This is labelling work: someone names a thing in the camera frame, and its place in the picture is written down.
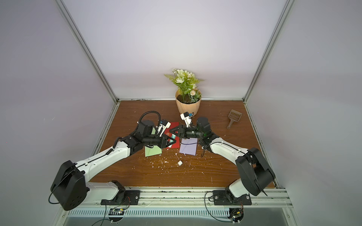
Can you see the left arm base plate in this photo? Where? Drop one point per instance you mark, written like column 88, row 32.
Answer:
column 127, row 197

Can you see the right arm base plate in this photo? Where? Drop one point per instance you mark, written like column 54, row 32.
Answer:
column 222, row 197

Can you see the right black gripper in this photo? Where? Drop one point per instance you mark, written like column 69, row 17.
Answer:
column 181, row 133

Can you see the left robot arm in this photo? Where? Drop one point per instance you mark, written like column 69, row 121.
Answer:
column 71, row 186

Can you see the artificial flower plant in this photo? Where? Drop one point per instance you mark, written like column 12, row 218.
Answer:
column 187, row 85

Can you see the green envelope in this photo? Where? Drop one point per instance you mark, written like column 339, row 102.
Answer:
column 152, row 151

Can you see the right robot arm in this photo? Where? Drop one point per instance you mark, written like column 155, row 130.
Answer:
column 254, row 171

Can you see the beige flower pot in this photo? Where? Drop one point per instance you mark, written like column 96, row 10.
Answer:
column 190, row 108

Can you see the white green glue stick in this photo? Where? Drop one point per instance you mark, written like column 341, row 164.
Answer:
column 172, row 138

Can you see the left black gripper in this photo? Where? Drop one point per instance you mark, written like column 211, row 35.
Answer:
column 163, row 141

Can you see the purple envelope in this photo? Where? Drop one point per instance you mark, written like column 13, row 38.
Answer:
column 189, row 146

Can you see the red envelope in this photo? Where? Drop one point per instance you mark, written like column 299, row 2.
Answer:
column 173, row 124

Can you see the brown plastic scoop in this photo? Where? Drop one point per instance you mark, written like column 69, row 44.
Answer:
column 234, row 116

